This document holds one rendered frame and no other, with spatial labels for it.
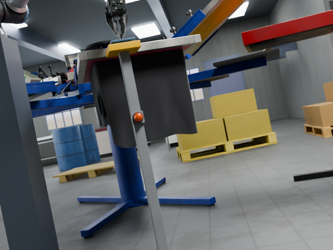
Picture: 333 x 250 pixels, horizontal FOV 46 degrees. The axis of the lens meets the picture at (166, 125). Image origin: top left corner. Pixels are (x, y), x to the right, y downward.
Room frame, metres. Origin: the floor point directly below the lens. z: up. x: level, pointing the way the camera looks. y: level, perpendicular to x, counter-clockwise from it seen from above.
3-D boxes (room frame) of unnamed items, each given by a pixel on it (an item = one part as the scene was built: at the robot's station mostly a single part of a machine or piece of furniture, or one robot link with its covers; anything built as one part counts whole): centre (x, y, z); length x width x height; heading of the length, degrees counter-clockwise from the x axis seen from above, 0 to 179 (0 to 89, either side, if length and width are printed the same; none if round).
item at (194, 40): (2.21, 0.13, 0.97); 0.79 x 0.58 x 0.04; 14
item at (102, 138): (11.04, 1.42, 0.37); 1.99 x 1.61 x 0.75; 174
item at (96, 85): (2.11, 0.30, 0.77); 0.46 x 0.09 x 0.36; 14
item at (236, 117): (5.94, -0.78, 0.42); 1.50 x 1.16 x 0.84; 82
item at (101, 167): (6.31, 1.16, 0.06); 1.31 x 0.90 x 0.12; 77
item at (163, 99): (1.92, 0.06, 0.74); 0.45 x 0.03 x 0.43; 104
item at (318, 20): (2.83, -0.98, 1.06); 0.61 x 0.46 x 0.12; 74
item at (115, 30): (1.60, 0.12, 1.02); 0.06 x 0.03 x 0.09; 14
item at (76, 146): (8.84, 2.06, 0.45); 1.22 x 0.77 x 0.90; 175
